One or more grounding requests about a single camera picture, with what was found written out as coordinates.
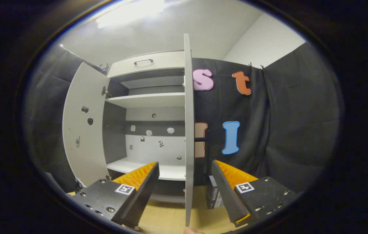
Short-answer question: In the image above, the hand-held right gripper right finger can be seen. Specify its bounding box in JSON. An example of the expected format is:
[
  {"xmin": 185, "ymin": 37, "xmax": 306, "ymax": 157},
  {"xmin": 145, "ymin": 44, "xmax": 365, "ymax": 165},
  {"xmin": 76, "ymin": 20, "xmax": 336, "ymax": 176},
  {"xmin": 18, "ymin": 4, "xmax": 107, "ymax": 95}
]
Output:
[{"xmin": 211, "ymin": 159, "xmax": 296, "ymax": 228}]

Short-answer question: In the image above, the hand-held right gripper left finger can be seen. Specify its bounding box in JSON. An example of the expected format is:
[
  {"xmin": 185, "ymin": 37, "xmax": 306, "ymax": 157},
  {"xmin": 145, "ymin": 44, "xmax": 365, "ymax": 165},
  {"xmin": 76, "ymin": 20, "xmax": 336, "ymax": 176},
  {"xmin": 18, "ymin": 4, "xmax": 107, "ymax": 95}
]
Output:
[{"xmin": 72, "ymin": 162, "xmax": 160, "ymax": 228}]

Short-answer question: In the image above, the white cabinet door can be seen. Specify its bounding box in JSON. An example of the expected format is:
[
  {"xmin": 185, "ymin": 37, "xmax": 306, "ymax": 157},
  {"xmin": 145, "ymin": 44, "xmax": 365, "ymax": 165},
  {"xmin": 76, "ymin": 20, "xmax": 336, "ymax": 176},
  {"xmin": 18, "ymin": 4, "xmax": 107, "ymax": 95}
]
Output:
[
  {"xmin": 183, "ymin": 33, "xmax": 195, "ymax": 227},
  {"xmin": 62, "ymin": 62, "xmax": 110, "ymax": 187}
]

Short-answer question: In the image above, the white and grey cabinet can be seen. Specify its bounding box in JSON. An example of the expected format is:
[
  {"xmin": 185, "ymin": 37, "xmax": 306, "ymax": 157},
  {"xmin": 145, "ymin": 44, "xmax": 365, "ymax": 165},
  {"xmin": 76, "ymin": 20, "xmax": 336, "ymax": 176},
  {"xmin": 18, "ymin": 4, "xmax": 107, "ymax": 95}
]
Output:
[{"xmin": 102, "ymin": 50, "xmax": 191, "ymax": 203}]

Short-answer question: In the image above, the white cabinet shelf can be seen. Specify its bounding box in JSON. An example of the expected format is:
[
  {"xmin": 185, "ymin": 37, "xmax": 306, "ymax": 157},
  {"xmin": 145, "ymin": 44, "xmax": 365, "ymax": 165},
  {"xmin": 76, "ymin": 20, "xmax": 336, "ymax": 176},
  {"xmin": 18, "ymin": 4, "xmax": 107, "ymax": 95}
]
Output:
[{"xmin": 105, "ymin": 92, "xmax": 186, "ymax": 109}]

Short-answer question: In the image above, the white cabinet drawer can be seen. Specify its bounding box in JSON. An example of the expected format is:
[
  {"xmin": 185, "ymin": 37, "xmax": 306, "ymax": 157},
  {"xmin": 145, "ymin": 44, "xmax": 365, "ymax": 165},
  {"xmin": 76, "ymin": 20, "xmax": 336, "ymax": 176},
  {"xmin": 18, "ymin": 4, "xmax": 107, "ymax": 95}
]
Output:
[{"xmin": 107, "ymin": 51, "xmax": 185, "ymax": 78}]

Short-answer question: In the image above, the black box white label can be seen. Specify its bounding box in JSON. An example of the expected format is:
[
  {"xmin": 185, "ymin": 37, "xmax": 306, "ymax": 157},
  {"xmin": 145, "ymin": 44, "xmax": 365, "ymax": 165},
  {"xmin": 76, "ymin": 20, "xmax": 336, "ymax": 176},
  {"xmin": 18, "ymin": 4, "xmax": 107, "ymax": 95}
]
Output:
[{"xmin": 205, "ymin": 175, "xmax": 225, "ymax": 209}]

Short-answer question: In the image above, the black door handle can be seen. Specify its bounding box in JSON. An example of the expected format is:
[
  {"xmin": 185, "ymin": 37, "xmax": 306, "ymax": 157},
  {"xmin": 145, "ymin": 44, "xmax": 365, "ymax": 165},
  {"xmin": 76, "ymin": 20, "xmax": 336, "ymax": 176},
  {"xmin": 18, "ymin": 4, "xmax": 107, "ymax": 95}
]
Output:
[{"xmin": 194, "ymin": 136, "xmax": 209, "ymax": 160}]

